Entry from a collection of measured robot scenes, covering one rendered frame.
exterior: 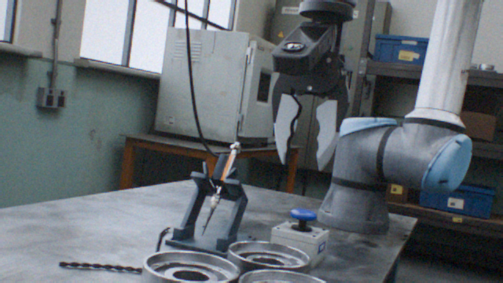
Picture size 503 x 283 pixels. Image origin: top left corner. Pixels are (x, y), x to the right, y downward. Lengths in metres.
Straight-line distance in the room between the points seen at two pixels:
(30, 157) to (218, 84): 1.07
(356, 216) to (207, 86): 2.00
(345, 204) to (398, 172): 0.13
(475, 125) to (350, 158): 2.98
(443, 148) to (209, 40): 2.14
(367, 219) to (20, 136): 1.79
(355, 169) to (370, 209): 0.09
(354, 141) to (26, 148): 1.78
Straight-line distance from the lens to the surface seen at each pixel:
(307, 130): 4.47
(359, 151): 1.04
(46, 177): 2.65
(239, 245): 0.68
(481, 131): 3.99
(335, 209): 1.06
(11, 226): 0.83
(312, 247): 0.75
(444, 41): 1.05
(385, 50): 4.12
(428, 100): 1.02
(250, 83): 2.83
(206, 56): 2.95
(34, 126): 2.54
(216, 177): 0.79
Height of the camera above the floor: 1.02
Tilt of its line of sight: 4 degrees down
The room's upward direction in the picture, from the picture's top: 8 degrees clockwise
